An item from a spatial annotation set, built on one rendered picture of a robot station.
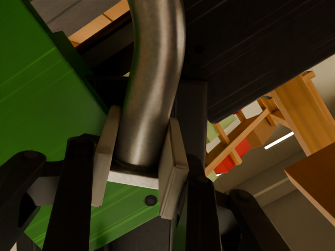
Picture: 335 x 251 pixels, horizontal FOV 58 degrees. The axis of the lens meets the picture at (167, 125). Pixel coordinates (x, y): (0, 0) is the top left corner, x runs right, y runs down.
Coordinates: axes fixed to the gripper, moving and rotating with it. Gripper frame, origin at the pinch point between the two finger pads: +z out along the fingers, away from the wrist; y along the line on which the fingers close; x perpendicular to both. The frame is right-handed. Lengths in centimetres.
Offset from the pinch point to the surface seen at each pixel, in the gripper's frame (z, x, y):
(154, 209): 4.3, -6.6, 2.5
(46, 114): 4.4, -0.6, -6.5
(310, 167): 43, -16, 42
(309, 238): 398, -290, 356
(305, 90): 72, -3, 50
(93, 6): 67, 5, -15
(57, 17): 60, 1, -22
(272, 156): 788, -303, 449
